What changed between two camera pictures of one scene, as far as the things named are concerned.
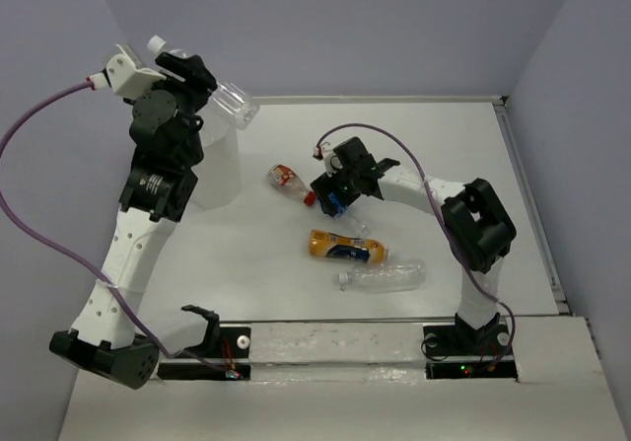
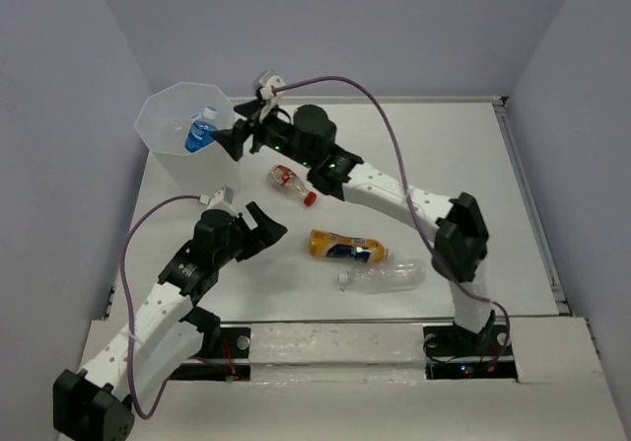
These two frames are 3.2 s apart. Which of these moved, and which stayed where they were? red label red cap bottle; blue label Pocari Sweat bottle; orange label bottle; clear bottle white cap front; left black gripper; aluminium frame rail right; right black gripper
Moved: right black gripper; blue label Pocari Sweat bottle; left black gripper
Stayed: aluminium frame rail right; clear bottle white cap front; orange label bottle; red label red cap bottle
